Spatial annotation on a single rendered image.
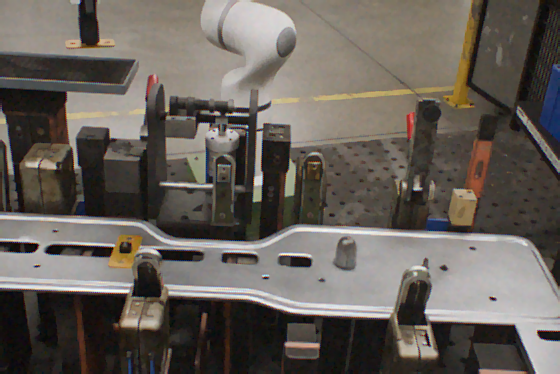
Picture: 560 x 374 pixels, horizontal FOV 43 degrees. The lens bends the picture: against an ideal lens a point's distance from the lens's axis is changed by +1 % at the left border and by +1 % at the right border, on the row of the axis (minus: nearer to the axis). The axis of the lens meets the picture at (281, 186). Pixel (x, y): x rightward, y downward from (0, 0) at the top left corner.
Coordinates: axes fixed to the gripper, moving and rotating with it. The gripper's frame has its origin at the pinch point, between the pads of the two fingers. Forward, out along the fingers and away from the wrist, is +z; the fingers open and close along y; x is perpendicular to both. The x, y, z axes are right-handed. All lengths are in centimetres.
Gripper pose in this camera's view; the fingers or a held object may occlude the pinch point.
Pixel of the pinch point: (88, 29)
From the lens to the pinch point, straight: 132.5
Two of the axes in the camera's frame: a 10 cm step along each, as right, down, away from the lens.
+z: -0.6, 8.7, 5.0
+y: 3.1, 4.9, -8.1
